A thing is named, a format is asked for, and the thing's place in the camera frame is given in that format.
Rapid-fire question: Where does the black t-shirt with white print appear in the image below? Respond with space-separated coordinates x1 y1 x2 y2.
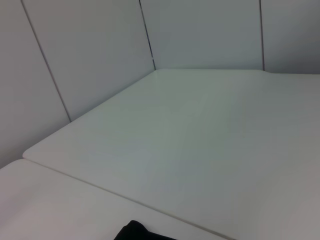
113 219 181 240

